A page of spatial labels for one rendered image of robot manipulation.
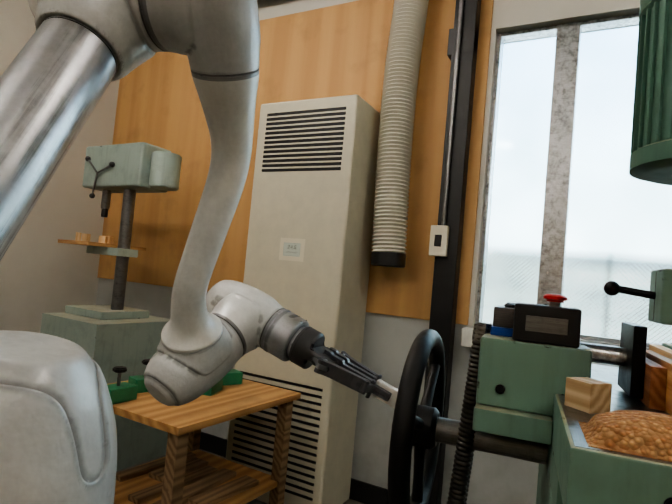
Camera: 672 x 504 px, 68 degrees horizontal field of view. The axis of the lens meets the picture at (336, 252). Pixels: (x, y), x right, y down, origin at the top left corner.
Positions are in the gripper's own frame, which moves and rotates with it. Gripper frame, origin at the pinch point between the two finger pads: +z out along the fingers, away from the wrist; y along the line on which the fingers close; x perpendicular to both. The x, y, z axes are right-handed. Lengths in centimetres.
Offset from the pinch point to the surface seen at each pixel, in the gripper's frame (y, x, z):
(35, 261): 120, 73, -236
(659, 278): -13.3, -35.0, 26.1
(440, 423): -12.8, -4.0, 9.7
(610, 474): -40.7, -15.9, 24.1
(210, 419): 50, 51, -56
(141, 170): 100, -5, -168
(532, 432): -19.7, -11.0, 20.2
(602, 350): -11.8, -23.5, 24.3
